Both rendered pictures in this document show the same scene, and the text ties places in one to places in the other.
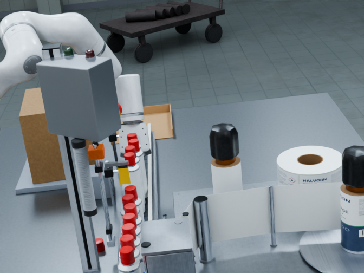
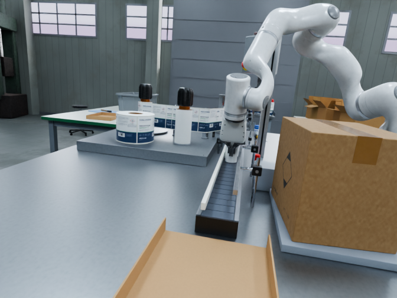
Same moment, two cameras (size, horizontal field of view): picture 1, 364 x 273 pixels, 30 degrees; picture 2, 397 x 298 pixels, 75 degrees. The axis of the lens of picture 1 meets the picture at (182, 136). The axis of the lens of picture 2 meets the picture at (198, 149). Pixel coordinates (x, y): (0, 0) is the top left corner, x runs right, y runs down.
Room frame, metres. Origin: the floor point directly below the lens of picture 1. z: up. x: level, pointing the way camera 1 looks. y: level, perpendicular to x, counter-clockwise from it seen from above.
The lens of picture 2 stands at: (3.15, 0.21, 1.20)
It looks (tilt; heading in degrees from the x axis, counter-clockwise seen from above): 14 degrees down; 190
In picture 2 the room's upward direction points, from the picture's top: 4 degrees clockwise
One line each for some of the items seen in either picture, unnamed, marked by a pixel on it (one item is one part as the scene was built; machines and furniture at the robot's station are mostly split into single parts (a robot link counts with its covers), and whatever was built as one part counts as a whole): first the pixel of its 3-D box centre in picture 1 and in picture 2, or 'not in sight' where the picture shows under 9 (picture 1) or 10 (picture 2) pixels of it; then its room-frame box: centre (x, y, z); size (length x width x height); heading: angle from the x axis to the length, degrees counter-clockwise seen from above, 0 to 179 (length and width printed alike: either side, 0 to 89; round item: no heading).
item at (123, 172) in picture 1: (124, 174); not in sight; (1.73, 0.17, 1.09); 0.03 x 0.01 x 0.06; 90
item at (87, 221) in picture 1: (72, 164); (267, 96); (1.69, 0.30, 1.17); 0.04 x 0.04 x 0.67; 0
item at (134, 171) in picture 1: (133, 183); not in sight; (1.89, 0.17, 0.98); 0.05 x 0.05 x 0.20
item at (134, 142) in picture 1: (137, 169); not in sight; (1.99, 0.16, 0.98); 0.05 x 0.05 x 0.20
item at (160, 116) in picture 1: (142, 123); (205, 275); (2.73, 0.17, 0.85); 0.30 x 0.26 x 0.04; 0
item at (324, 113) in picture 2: not in sight; (332, 112); (-0.62, 1.33, 0.97); 0.45 x 0.44 x 0.37; 94
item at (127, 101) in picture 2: not in sight; (138, 101); (-0.17, -1.25, 0.91); 0.60 x 0.40 x 0.22; 4
